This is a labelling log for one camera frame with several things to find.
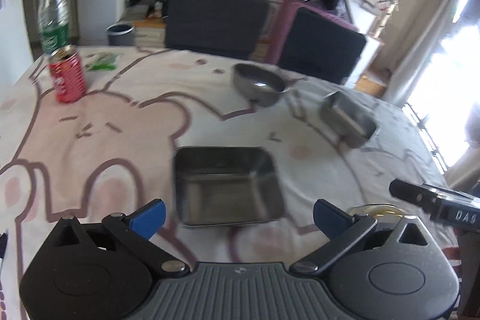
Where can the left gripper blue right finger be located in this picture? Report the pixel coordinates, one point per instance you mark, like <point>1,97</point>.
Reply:
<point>345,233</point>

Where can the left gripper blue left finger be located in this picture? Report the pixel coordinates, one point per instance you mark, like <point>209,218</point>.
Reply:
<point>133,233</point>

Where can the white lemon pattern bowl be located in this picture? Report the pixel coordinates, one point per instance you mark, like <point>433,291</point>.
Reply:
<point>379,211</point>

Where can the large square steel tray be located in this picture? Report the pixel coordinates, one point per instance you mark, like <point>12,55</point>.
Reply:
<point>226,186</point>

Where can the small square steel tray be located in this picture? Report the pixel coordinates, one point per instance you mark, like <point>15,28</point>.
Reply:
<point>348,119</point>

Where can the round steel bowl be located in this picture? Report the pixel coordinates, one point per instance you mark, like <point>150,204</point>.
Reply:
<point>258,85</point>

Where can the cartoon bear tablecloth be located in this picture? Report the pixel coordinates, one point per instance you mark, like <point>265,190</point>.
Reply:
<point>112,151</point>

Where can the green snack packet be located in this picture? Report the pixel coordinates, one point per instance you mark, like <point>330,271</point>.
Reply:
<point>102,61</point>

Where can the red soda can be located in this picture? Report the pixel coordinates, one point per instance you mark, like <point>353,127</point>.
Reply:
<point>66,71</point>

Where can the right dark chair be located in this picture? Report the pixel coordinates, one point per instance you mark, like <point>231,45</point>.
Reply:
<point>319,47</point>

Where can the dark chair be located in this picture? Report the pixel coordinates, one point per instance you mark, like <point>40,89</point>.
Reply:
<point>228,28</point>
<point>319,47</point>

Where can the grey waste bin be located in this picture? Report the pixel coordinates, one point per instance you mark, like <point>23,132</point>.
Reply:
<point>121,34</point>

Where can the white curtain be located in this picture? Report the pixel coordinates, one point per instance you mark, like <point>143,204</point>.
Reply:
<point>407,58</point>

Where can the left dark chair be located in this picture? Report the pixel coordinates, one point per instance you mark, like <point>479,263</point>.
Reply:
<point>228,28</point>

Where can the pink cloth on chair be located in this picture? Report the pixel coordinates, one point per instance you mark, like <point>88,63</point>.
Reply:
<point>285,19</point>

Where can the clear plastic water bottle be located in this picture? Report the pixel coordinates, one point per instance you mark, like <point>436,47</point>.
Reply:
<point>53,25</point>

